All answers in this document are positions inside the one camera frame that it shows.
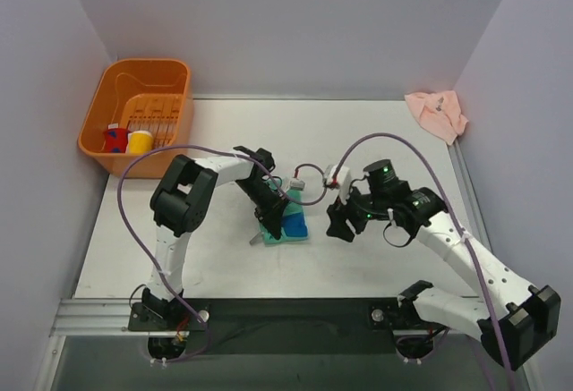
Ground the green blue yellow towel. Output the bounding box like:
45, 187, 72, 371
260, 202, 309, 246

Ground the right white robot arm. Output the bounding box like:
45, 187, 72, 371
323, 159, 561, 370

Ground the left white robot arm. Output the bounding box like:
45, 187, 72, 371
141, 147, 289, 330

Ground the small grey metal piece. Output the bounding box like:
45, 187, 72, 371
249, 233, 263, 246

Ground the pink crumpled towel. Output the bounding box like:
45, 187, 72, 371
404, 90, 468, 146

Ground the yellow rolled towel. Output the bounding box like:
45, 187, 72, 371
126, 131, 154, 155

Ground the red rolled towel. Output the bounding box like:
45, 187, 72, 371
103, 124, 130, 153

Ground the orange plastic basket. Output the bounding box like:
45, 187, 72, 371
78, 58, 193, 176

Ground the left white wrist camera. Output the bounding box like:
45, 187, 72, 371
289, 178, 305, 191

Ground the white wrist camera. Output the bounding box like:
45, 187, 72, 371
322, 165, 352, 204
289, 178, 305, 191

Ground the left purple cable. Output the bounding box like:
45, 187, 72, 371
116, 145, 332, 362

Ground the purple cable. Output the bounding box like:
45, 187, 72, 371
116, 145, 332, 362
333, 133, 520, 391

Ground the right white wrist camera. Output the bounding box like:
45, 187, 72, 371
322, 165, 352, 204

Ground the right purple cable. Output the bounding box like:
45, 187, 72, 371
333, 133, 520, 391

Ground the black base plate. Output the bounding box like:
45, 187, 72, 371
146, 299, 446, 361

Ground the aluminium frame rail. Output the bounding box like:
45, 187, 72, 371
51, 288, 489, 336

